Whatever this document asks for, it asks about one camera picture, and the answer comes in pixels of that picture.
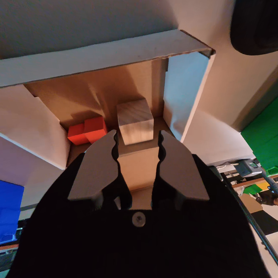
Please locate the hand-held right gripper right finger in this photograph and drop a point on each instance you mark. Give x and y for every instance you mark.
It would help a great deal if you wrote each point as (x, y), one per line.
(182, 173)

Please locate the open cardboard box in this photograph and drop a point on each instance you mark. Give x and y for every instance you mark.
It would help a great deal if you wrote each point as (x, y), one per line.
(86, 21)

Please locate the blue cloth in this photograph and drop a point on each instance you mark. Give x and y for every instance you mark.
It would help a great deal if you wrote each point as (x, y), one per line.
(9, 208)

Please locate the black rounded object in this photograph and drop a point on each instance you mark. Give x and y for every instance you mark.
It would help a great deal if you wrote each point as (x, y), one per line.
(254, 26)

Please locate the pale wooden cube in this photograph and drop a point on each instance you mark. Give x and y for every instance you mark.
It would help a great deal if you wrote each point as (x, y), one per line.
(134, 121)

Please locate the white cardboard box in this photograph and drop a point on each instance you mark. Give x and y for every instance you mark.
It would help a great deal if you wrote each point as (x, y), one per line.
(76, 95)

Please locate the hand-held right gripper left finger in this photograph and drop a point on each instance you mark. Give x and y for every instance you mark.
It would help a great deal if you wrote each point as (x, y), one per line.
(95, 169)

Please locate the black tripod pole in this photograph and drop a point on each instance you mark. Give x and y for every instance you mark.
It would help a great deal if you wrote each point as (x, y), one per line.
(270, 179)
(247, 217)

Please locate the red cube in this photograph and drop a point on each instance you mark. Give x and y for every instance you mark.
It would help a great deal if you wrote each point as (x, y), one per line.
(77, 134)
(95, 129)

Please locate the small cardboard piece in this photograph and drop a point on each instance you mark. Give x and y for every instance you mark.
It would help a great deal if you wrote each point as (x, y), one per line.
(249, 203)

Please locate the yellow box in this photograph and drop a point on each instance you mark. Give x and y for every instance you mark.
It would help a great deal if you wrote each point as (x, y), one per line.
(266, 186)

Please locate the green board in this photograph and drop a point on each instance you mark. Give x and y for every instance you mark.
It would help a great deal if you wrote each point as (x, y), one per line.
(262, 141)

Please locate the light grey power adapter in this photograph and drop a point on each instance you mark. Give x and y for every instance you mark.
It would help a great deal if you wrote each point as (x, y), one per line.
(247, 168)

